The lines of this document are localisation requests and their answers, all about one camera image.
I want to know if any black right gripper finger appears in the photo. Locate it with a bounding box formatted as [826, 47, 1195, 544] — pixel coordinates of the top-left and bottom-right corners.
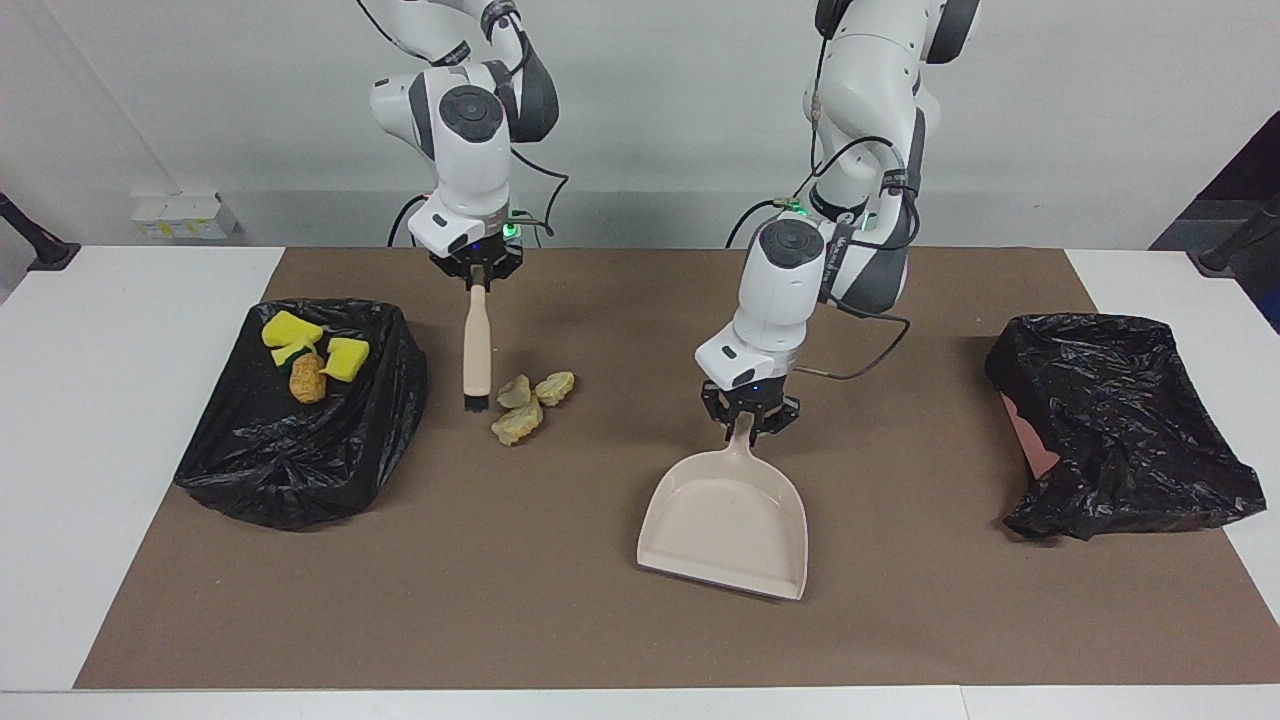
[430, 250, 476, 291]
[480, 245, 524, 291]

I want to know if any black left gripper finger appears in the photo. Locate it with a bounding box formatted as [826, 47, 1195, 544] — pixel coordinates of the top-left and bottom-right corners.
[752, 385, 802, 441]
[700, 385, 749, 441]

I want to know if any beige hand brush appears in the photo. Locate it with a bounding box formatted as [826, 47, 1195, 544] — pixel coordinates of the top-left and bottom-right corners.
[462, 285, 494, 413]

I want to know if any beige plastic dustpan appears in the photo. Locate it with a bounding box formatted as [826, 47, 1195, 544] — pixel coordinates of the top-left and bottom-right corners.
[637, 412, 809, 602]

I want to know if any brown croquette toy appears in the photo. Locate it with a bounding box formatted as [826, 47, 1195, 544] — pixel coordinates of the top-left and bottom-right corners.
[289, 352, 328, 405]

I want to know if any black plastic trash bag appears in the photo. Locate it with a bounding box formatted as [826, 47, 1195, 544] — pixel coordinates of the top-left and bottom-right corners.
[173, 297, 429, 532]
[984, 313, 1268, 543]

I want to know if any pink plastic bin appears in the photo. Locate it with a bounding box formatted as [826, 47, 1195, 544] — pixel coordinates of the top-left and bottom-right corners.
[1001, 392, 1063, 481]

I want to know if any brown table mat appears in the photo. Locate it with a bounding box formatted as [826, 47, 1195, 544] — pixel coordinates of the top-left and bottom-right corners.
[73, 247, 1280, 691]

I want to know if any black tripod leg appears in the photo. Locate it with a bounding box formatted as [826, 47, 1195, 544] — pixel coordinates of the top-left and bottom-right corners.
[0, 192, 81, 271]
[1188, 195, 1280, 279]

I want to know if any black base power cable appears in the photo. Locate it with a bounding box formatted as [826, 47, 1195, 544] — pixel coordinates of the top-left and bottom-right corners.
[388, 193, 436, 248]
[725, 197, 801, 249]

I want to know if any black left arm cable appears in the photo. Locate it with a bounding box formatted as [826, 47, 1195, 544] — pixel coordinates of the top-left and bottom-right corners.
[795, 0, 921, 383]

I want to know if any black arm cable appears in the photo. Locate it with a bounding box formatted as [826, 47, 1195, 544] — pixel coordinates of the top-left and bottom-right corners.
[795, 0, 921, 383]
[355, 0, 571, 251]

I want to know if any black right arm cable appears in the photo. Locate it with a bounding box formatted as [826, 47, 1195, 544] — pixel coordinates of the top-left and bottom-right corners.
[355, 0, 571, 251]

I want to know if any white wall socket box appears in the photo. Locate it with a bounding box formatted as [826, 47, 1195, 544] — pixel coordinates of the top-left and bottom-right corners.
[131, 192, 238, 241]

